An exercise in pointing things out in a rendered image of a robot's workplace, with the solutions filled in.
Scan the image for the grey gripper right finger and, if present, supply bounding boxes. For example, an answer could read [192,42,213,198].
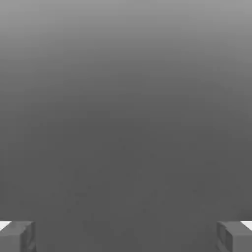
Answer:
[216,220,252,252]

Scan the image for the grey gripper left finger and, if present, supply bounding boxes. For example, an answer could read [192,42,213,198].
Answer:
[0,220,37,252]

